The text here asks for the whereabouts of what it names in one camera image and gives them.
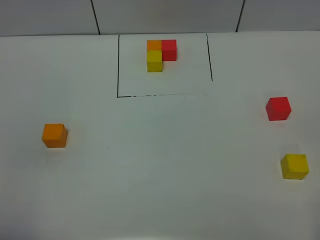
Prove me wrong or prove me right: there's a yellow template cube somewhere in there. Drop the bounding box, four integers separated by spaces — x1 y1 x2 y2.
146 50 163 73

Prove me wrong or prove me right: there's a red template cube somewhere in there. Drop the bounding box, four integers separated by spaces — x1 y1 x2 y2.
161 39 177 61

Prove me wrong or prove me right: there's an orange template cube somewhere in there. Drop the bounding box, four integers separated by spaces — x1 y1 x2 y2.
147 40 162 51

